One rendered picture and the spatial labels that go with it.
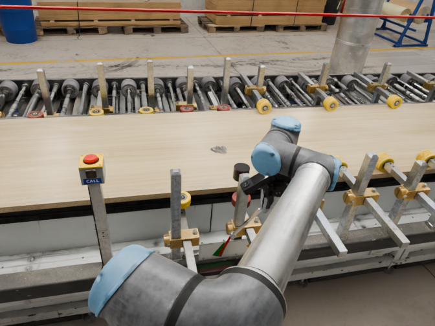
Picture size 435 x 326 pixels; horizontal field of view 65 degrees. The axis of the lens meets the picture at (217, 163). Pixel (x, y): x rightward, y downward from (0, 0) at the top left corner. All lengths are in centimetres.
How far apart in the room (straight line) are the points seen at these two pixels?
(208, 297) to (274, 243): 17
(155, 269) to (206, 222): 115
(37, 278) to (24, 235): 22
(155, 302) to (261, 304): 14
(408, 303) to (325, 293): 51
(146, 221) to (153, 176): 20
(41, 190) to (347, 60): 444
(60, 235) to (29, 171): 31
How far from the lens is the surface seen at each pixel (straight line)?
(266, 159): 93
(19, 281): 154
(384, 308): 248
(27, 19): 651
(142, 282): 50
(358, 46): 521
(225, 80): 223
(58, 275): 151
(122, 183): 153
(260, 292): 51
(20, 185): 163
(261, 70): 227
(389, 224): 146
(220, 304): 48
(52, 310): 209
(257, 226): 140
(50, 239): 166
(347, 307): 238
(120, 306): 52
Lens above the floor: 185
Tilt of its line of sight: 35 degrees down
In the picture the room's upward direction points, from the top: 5 degrees clockwise
